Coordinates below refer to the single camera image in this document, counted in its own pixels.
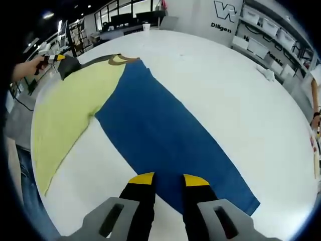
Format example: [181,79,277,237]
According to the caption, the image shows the black computer monitor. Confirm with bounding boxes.
[135,11,161,25]
[110,14,135,26]

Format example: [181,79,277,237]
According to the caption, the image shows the black cable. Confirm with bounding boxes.
[10,86,35,111]

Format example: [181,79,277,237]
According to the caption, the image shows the grey metal storage shelf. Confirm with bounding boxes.
[230,0,314,83]

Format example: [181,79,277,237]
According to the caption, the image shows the person's left hand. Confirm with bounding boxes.
[25,57,55,77]

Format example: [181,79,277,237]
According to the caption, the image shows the row of white storage bins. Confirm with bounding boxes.
[233,7,311,78]

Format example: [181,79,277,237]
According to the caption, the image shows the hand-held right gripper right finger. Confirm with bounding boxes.
[182,173,254,241]

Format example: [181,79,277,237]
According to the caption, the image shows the white crumpled cloth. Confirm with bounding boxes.
[255,64,275,82]

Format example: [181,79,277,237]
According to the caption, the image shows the yellow blue grey garment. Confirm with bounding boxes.
[31,53,261,216]

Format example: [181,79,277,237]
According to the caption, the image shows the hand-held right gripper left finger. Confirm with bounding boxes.
[81,172,156,241]

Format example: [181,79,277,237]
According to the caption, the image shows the grey board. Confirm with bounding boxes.
[159,16,179,31]

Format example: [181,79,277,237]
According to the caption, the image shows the person's blue jeans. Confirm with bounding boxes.
[15,145,61,241]

